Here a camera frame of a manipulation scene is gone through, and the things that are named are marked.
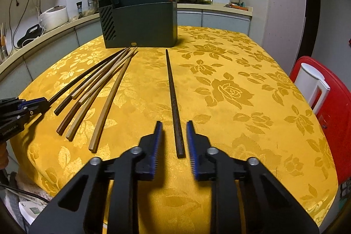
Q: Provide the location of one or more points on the green utensil holder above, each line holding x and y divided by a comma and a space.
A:
142, 25

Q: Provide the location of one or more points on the orange green sponge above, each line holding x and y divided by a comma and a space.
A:
238, 6

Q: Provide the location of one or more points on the black handheld appliance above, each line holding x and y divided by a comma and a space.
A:
27, 36

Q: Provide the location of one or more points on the red plastic chair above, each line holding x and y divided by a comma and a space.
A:
337, 113

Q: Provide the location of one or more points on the beige kitchen countertop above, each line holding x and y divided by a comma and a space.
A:
214, 7

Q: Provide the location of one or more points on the tan wooden chopstick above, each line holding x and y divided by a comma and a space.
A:
98, 132

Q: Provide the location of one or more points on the white electric appliance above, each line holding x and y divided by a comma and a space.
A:
30, 209

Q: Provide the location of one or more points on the person's left hand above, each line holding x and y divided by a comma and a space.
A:
2, 154

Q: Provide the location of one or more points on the yellow floral tablecloth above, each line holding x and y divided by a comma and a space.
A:
219, 113

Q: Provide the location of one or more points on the bundle of wooden utensils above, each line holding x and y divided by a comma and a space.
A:
3, 34

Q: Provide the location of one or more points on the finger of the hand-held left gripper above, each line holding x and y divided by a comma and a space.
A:
35, 101
38, 110

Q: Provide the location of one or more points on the light wooden chopstick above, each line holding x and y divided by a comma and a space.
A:
75, 95
82, 100
72, 132

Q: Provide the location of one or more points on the white electric kettle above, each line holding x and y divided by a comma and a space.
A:
304, 80

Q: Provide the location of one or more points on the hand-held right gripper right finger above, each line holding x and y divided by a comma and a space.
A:
191, 146

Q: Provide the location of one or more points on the pale green base cabinets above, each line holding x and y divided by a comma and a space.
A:
224, 23

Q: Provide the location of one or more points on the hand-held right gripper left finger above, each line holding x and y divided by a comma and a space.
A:
157, 146

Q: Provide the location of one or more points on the small food bowl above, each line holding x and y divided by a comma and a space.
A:
89, 12

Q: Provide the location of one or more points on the steel utensil cup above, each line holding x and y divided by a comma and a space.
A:
3, 54

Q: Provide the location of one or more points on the white rice cooker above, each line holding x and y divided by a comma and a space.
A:
53, 18

